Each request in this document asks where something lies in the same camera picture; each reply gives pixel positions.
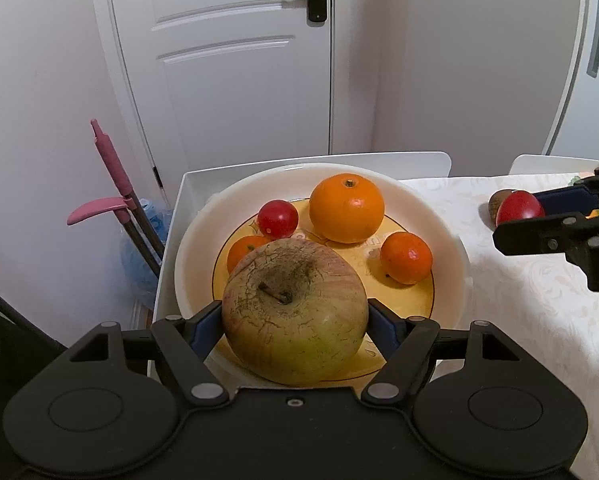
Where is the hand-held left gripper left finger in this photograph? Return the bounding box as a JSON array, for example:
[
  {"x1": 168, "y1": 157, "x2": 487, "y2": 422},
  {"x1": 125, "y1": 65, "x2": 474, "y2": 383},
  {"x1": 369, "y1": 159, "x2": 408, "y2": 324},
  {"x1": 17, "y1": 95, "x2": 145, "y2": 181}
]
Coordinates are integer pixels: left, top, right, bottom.
[{"x1": 54, "y1": 301, "x2": 229, "y2": 407}]

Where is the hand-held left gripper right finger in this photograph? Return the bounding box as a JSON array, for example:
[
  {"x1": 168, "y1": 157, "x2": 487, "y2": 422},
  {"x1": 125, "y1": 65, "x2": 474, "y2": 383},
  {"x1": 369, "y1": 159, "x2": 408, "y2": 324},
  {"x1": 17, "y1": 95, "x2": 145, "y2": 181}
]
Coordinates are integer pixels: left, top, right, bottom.
[{"x1": 362, "y1": 298, "x2": 535, "y2": 407}]

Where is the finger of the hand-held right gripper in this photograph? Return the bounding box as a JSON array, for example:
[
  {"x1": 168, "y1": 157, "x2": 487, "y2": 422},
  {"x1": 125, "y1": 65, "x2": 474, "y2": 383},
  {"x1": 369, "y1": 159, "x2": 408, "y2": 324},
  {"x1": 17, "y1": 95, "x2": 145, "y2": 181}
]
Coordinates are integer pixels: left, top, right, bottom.
[
  {"x1": 534, "y1": 162, "x2": 599, "y2": 217},
  {"x1": 493, "y1": 212, "x2": 599, "y2": 294}
]

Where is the red cherry tomato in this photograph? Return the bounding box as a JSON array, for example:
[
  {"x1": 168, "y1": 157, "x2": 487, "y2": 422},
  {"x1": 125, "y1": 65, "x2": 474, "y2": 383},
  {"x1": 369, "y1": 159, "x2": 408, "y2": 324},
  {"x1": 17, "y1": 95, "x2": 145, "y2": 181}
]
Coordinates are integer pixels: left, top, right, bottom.
[
  {"x1": 496, "y1": 191, "x2": 545, "y2": 227},
  {"x1": 258, "y1": 200, "x2": 299, "y2": 240}
]

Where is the small tangerine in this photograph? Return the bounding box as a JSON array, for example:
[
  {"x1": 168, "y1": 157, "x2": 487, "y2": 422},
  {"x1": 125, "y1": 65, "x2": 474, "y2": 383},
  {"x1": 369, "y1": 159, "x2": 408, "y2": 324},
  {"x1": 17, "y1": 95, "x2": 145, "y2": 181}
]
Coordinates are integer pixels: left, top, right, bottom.
[
  {"x1": 380, "y1": 232, "x2": 433, "y2": 285},
  {"x1": 226, "y1": 236, "x2": 273, "y2": 274}
]

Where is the cream plate with bear print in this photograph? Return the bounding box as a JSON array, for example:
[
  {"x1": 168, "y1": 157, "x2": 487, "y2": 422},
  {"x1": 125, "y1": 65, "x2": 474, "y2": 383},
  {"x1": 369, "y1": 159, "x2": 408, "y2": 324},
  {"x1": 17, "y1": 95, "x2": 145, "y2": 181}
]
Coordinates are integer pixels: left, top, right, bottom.
[{"x1": 174, "y1": 162, "x2": 473, "y2": 388}]

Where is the large yellowish apple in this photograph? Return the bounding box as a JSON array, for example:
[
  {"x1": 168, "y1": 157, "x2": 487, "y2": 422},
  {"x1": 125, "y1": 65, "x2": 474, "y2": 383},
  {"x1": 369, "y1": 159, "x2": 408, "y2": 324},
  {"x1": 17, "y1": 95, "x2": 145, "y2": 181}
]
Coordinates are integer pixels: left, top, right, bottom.
[{"x1": 222, "y1": 239, "x2": 369, "y2": 387}]

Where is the large orange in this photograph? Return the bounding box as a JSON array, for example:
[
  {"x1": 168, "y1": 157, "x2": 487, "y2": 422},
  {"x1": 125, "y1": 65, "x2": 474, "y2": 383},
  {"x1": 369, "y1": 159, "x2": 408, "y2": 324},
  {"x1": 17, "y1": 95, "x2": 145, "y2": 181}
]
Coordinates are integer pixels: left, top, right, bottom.
[{"x1": 309, "y1": 173, "x2": 385, "y2": 244}]

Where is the brown kiwi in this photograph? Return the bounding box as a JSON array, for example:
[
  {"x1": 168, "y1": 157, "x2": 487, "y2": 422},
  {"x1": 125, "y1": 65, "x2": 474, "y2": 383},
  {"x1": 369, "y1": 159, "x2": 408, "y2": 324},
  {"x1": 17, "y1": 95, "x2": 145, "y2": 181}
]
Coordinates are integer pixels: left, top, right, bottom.
[{"x1": 488, "y1": 189, "x2": 518, "y2": 224}]

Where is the floral tablecloth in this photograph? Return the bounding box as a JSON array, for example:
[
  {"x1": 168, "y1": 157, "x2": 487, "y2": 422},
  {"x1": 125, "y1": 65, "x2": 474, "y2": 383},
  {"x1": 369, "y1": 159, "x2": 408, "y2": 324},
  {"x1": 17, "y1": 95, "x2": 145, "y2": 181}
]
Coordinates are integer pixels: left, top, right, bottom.
[{"x1": 397, "y1": 172, "x2": 599, "y2": 480}]

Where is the blue translucent plastic bottle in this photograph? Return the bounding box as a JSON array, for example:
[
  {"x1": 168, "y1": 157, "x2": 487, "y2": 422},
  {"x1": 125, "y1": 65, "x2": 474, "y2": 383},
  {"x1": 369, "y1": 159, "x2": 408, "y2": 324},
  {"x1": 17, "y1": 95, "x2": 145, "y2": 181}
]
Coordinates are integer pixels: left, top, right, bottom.
[{"x1": 120, "y1": 198, "x2": 173, "y2": 303}]

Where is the white sliding door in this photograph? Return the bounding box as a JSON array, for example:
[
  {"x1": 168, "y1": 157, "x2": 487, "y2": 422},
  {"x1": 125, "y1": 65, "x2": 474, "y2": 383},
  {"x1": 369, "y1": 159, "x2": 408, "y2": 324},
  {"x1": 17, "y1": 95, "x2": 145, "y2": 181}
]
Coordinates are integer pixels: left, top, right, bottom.
[{"x1": 542, "y1": 0, "x2": 599, "y2": 161}]

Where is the white panel door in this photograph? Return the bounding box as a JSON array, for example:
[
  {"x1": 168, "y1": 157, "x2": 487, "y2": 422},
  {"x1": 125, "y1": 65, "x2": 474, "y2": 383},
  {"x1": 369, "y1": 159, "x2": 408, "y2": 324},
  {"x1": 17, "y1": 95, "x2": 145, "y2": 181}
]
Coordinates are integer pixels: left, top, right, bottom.
[{"x1": 87, "y1": 0, "x2": 333, "y2": 183}]

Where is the pink mop handle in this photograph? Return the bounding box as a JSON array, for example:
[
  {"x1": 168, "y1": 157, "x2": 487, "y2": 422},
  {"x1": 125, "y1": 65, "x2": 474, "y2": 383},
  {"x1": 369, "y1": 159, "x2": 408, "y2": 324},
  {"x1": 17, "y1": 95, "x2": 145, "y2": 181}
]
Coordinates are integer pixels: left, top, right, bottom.
[{"x1": 67, "y1": 119, "x2": 168, "y2": 281}]

